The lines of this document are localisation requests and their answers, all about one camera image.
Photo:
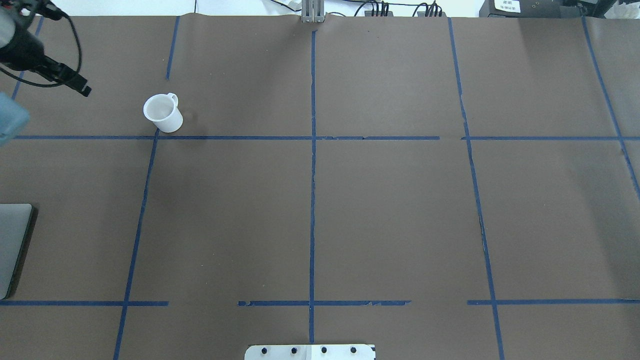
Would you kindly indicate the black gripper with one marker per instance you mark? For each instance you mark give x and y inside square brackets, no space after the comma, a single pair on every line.
[22,52]

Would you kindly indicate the white plastic cup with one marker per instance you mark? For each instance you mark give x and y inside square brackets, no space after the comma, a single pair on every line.
[162,110]

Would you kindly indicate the grey closed laptop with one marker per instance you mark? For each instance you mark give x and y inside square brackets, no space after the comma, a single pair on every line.
[15,223]

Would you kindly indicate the black power strip left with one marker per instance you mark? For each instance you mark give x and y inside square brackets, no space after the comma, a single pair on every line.
[379,9]

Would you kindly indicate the black power strip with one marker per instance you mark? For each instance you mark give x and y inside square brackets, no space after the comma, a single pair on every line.
[428,10]
[379,9]

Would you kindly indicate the black power strip right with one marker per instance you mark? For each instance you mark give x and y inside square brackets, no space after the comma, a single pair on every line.
[428,10]

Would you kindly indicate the black box with label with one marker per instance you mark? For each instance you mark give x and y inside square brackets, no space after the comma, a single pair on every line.
[543,9]

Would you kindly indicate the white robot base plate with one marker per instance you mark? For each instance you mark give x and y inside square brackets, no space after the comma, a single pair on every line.
[311,352]

